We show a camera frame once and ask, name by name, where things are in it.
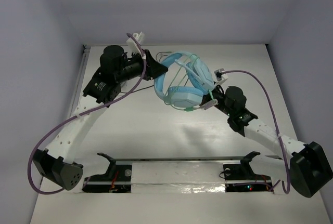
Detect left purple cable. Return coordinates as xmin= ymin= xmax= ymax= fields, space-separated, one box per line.
xmin=27 ymin=33 xmax=148 ymax=195

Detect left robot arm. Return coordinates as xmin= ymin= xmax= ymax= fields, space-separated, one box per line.
xmin=27 ymin=45 xmax=168 ymax=195

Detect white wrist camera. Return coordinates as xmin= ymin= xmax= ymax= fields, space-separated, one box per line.
xmin=126 ymin=32 xmax=146 ymax=53
xmin=214 ymin=68 xmax=228 ymax=87

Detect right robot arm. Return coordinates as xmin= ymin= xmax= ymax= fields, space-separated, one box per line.
xmin=212 ymin=86 xmax=332 ymax=198

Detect light blue headphones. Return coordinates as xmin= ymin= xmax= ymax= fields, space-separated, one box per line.
xmin=154 ymin=51 xmax=217 ymax=112

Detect black audio splitter cable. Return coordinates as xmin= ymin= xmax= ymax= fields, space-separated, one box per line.
xmin=122 ymin=51 xmax=172 ymax=92

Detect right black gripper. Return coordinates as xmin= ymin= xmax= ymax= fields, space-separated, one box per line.
xmin=189 ymin=81 xmax=233 ymax=117

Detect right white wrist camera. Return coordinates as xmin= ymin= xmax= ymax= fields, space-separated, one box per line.
xmin=214 ymin=68 xmax=228 ymax=87

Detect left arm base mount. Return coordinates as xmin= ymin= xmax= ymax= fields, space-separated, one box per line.
xmin=82 ymin=152 xmax=132 ymax=193

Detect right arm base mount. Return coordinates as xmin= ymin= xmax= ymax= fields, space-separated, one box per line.
xmin=219 ymin=151 xmax=275 ymax=193

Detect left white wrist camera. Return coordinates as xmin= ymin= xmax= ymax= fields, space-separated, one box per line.
xmin=126 ymin=32 xmax=146 ymax=53

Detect foil covered panel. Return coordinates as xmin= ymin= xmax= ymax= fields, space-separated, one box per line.
xmin=131 ymin=161 xmax=225 ymax=194

